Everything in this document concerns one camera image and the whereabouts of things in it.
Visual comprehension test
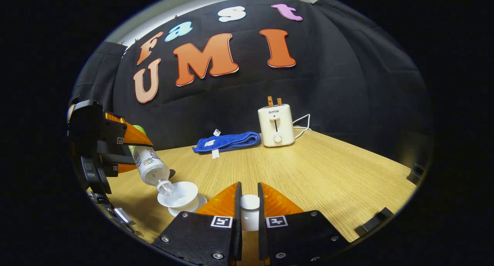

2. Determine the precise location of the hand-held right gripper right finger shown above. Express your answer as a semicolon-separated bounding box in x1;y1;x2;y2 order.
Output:
257;182;350;266

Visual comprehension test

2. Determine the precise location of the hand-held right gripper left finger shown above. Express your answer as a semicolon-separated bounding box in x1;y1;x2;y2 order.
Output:
151;181;243;266

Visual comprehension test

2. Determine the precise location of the clear green-label water bottle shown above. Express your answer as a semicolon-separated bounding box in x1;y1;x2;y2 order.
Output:
129;125;175;197

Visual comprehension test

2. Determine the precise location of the white teacup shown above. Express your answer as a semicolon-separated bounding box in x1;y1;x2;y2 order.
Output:
157;181;199;212

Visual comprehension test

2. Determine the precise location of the white saucer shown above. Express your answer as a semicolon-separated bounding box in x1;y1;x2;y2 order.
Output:
169;194;208;217

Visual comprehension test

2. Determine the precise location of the blue folded towel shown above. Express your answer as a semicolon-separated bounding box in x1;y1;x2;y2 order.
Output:
192;129;262;159

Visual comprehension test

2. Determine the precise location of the cream white toaster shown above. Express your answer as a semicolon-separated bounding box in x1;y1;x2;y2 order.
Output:
258;104;296;147

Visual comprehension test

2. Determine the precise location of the black table edge clamp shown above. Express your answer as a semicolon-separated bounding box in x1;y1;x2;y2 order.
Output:
354;207;395;237
406;164;425;185

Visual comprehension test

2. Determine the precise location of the black backdrop cloth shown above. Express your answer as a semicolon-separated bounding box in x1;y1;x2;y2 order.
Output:
71;0;432;170

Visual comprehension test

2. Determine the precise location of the white toaster power cable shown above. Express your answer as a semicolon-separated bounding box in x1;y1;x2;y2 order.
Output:
293;114;311;139

